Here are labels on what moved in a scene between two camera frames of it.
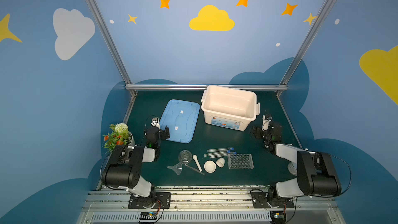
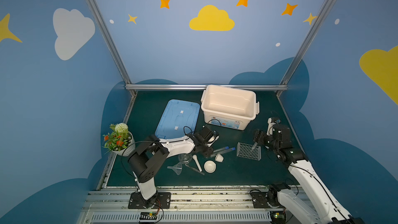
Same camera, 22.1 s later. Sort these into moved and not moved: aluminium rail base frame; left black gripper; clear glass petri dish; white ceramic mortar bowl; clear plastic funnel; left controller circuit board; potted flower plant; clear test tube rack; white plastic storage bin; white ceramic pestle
Moved: clear test tube rack; left black gripper
Not moved: clear glass petri dish; white plastic storage bin; potted flower plant; white ceramic pestle; left controller circuit board; white ceramic mortar bowl; clear plastic funnel; aluminium rail base frame
